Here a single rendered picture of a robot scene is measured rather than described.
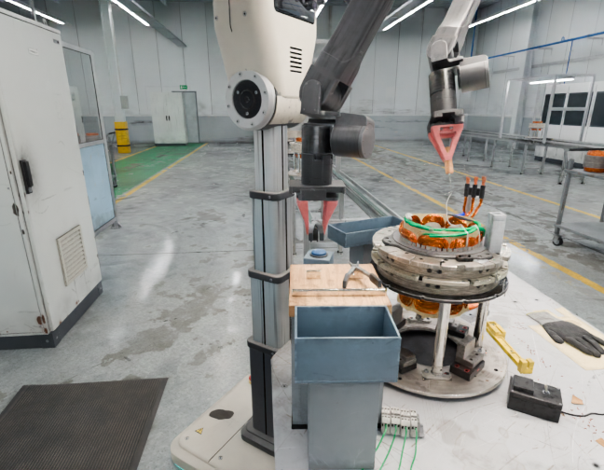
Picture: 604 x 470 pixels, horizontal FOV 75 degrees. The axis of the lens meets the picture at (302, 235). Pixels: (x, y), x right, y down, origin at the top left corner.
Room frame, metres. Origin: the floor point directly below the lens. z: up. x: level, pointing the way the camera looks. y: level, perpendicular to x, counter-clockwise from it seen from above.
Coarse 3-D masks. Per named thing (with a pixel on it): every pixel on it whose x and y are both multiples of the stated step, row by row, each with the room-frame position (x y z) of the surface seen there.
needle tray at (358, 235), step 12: (384, 216) 1.26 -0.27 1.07; (336, 228) 1.12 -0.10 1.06; (348, 228) 1.20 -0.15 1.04; (360, 228) 1.22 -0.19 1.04; (372, 228) 1.24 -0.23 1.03; (336, 240) 1.12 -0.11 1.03; (348, 240) 1.08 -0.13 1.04; (360, 240) 1.10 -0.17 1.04; (372, 240) 1.11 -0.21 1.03; (360, 252) 1.13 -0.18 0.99
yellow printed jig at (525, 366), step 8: (488, 328) 1.01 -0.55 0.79; (496, 328) 1.00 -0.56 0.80; (496, 336) 0.97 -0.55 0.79; (504, 336) 0.97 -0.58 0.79; (504, 344) 0.94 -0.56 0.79; (512, 352) 0.90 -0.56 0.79; (512, 360) 0.88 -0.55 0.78; (520, 360) 0.83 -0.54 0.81; (528, 360) 0.83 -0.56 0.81; (520, 368) 0.83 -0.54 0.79; (528, 368) 0.82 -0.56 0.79
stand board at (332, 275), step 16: (304, 272) 0.79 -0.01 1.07; (336, 272) 0.79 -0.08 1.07; (304, 288) 0.71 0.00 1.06; (320, 288) 0.71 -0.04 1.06; (304, 304) 0.65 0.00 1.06; (320, 304) 0.65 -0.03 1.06; (336, 304) 0.65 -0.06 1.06; (352, 304) 0.65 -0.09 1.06; (368, 304) 0.65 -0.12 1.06; (384, 304) 0.65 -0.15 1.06
